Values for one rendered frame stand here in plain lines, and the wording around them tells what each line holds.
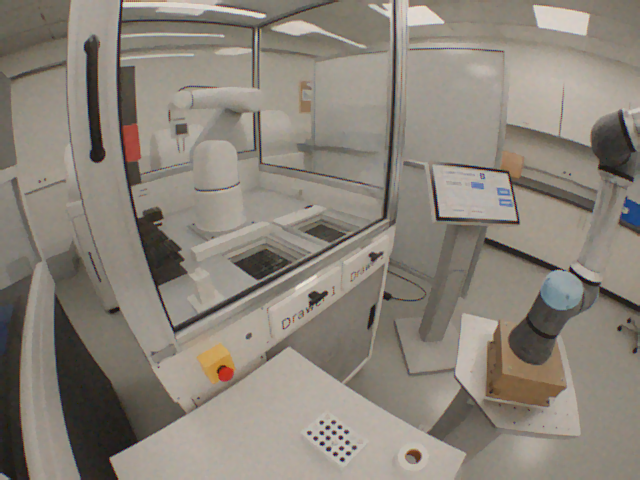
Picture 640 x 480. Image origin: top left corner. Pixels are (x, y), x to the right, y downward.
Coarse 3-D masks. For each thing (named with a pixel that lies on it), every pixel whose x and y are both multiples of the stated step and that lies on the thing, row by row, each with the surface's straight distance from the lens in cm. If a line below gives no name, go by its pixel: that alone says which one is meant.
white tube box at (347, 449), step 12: (324, 420) 65; (336, 420) 65; (312, 432) 64; (324, 432) 64; (336, 432) 65; (348, 432) 65; (312, 444) 64; (324, 444) 64; (348, 444) 66; (360, 444) 63; (324, 456) 64; (336, 456) 65; (348, 456) 62
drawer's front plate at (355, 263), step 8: (384, 240) 107; (368, 248) 98; (376, 248) 103; (384, 248) 110; (352, 256) 92; (360, 256) 94; (368, 256) 99; (384, 256) 113; (344, 264) 89; (352, 264) 91; (360, 264) 96; (376, 264) 108; (344, 272) 90; (352, 272) 93; (360, 272) 98; (368, 272) 104; (344, 280) 92; (344, 288) 94
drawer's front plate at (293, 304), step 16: (336, 272) 85; (304, 288) 76; (320, 288) 81; (336, 288) 89; (288, 304) 73; (304, 304) 78; (320, 304) 85; (272, 320) 72; (288, 320) 76; (272, 336) 77
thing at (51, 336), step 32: (0, 96) 128; (0, 128) 123; (0, 160) 117; (32, 320) 102; (64, 320) 154; (32, 352) 90; (64, 352) 129; (32, 384) 80; (64, 384) 111; (96, 384) 156; (32, 416) 73; (64, 416) 96; (96, 416) 127; (32, 448) 69; (64, 448) 79; (96, 448) 106
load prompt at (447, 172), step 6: (444, 168) 139; (450, 168) 141; (444, 174) 137; (450, 174) 139; (456, 174) 141; (462, 174) 142; (468, 174) 144; (474, 174) 147; (480, 174) 149; (486, 174) 151; (486, 180) 149
